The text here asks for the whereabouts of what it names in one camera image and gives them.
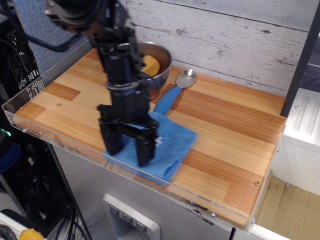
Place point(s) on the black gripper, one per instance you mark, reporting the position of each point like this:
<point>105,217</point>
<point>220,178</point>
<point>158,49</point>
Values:
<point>128,114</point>

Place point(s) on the blue cloth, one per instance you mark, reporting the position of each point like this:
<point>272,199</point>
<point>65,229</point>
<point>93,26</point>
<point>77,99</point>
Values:
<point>176,143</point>

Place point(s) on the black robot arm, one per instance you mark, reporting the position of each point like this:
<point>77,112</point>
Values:
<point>108,23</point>

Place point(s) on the silver toy fridge cabinet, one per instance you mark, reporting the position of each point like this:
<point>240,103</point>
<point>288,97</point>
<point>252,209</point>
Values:
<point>89,181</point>

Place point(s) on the yellow plastic food piece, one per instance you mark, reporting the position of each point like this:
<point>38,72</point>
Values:
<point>151,65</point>

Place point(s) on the clear acrylic table guard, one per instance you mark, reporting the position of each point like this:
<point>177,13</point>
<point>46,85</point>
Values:
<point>222,177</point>

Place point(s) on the stainless steel bowl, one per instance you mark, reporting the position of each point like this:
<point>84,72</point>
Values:
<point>164,57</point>

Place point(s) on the yellow object bottom left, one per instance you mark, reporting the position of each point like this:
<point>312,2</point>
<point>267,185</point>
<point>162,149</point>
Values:
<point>30,234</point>

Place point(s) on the white toy sink unit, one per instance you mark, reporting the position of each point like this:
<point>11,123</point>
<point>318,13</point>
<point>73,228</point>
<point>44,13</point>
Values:
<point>296,160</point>

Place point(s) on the spoon with blue handle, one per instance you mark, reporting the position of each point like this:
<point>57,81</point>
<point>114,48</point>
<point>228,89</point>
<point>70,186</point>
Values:
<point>185,79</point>

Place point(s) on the black vertical post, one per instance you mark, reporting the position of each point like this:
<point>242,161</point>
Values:
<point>302,63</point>

